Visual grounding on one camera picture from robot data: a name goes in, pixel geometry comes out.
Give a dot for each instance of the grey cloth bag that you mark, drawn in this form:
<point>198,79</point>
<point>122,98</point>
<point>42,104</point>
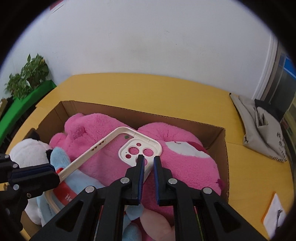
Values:
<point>263,133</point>

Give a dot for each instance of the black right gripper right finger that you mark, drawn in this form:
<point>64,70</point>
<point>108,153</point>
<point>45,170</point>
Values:
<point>199,214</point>

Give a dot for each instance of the pink teal plush toy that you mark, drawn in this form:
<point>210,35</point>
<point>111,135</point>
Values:
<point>156,226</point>

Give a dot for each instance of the green potted plant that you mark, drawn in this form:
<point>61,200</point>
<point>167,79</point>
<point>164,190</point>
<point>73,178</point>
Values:
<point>32,74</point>

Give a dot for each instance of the black pen on notepad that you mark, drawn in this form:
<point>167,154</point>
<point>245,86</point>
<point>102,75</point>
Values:
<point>278,214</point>

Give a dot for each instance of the pink plush bear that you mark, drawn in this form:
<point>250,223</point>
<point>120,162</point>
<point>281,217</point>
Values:
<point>182,152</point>

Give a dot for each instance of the white phone case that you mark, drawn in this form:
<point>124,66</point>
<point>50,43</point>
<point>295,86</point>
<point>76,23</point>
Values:
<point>103,153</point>

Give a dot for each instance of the white plush toy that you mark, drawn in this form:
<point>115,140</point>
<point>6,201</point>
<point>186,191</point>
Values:
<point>30,152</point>

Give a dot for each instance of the brown cardboard box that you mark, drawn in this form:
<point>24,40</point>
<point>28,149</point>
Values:
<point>211,137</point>

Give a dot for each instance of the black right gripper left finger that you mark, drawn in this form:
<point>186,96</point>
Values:
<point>99,214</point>

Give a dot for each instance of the light blue plush bear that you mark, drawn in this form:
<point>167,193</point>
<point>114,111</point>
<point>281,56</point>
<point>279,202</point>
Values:
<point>72,186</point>

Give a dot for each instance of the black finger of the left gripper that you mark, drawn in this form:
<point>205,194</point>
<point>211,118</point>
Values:
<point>33,181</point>

